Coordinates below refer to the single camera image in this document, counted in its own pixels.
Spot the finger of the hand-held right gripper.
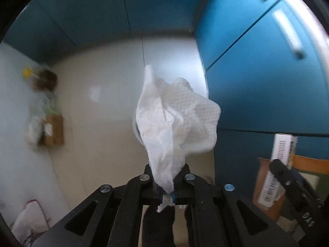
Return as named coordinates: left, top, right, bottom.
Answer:
left=269, top=159, right=322, bottom=237

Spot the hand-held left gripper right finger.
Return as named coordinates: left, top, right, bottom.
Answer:
left=171, top=163, right=301, bottom=247

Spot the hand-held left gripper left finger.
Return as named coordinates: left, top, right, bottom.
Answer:
left=31, top=164, right=165, bottom=247

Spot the white barcode carton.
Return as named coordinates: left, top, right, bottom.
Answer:
left=257, top=133, right=299, bottom=207

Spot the white paper tissue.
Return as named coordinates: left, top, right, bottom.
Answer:
left=135, top=65, right=222, bottom=213

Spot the brown cardboard piece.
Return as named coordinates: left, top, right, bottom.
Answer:
left=253, top=157, right=286, bottom=221

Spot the white round bin rim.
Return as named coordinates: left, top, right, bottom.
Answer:
left=131, top=113, right=145, bottom=146

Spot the blue cabinet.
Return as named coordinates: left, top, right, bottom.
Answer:
left=193, top=0, right=329, bottom=186

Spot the small brown cardboard box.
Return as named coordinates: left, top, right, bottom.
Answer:
left=43, top=115, right=64, bottom=147

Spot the white bag with pink trim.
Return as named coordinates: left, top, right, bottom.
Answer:
left=10, top=199, right=52, bottom=245

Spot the white and green plastic bag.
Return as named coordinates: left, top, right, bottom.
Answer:
left=25, top=92, right=61, bottom=146

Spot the brown fuzzy object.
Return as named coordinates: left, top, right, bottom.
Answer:
left=31, top=68, right=58, bottom=93

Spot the blue cupboard front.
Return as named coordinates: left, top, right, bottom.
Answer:
left=1, top=0, right=218, bottom=63

